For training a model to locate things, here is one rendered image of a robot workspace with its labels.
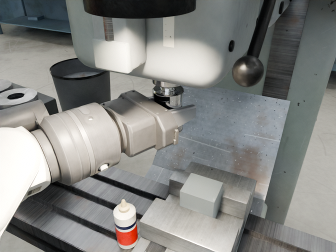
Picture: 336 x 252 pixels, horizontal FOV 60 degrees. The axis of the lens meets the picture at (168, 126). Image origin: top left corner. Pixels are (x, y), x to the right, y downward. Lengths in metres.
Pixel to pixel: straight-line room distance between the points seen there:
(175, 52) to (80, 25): 0.12
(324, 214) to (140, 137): 1.88
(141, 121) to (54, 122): 0.10
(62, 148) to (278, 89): 0.58
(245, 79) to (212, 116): 0.54
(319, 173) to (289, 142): 1.65
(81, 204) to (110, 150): 0.35
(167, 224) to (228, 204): 0.12
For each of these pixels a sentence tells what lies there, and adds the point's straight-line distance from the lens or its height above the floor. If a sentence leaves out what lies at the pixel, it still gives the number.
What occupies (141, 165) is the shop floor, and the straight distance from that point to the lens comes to 2.30.
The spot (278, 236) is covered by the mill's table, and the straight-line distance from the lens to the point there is 0.65.
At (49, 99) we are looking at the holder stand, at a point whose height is 1.15.
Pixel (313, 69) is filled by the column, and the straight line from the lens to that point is 0.76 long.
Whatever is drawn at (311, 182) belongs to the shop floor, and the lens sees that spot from 2.38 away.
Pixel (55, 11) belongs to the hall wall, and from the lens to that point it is 6.66.
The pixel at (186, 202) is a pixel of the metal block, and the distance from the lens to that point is 0.51.
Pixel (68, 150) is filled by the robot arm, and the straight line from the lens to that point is 0.34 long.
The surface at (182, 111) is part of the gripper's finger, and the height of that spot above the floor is 1.24.
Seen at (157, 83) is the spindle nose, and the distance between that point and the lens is 0.41.
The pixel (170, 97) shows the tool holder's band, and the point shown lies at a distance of 0.41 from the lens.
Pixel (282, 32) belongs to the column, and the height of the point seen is 1.28.
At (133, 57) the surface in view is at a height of 1.35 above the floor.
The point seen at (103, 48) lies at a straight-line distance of 0.30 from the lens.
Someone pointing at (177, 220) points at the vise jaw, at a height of 1.07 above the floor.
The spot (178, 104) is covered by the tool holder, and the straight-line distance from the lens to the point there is 0.42.
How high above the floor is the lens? 1.45
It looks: 31 degrees down
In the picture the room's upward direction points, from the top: straight up
